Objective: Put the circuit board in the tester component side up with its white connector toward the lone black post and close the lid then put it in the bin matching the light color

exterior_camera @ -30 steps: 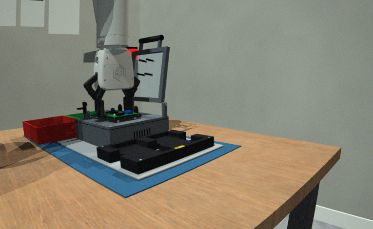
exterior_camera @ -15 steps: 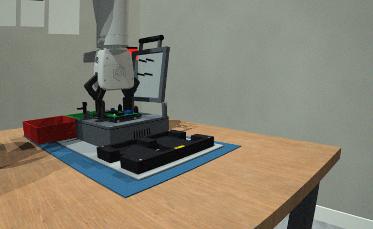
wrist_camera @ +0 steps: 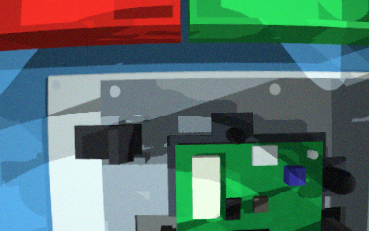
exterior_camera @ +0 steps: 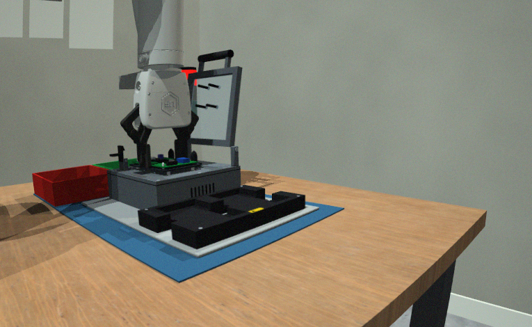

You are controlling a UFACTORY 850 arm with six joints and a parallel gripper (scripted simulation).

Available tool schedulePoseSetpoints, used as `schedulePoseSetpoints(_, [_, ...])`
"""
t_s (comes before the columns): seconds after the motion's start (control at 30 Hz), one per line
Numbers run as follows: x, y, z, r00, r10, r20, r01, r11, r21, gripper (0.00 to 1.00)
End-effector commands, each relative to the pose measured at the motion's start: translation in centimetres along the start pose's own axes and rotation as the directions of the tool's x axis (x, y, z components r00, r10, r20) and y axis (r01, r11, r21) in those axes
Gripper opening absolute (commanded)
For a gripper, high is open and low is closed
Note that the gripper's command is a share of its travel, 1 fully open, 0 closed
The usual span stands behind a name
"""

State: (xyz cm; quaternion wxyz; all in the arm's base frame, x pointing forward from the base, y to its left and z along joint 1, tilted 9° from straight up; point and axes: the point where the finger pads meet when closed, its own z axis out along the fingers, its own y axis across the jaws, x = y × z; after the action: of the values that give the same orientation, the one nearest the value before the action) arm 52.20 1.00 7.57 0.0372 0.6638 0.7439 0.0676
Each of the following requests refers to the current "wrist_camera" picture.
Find red open-top bin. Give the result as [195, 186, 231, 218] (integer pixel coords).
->
[0, 0, 181, 51]

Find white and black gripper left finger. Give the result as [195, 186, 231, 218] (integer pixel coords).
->
[160, 225, 176, 231]

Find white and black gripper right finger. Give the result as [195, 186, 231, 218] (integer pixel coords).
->
[321, 217, 353, 231]

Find green circuit board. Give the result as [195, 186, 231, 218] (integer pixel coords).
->
[175, 141, 323, 231]

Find green bin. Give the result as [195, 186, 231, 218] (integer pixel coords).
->
[188, 0, 369, 46]

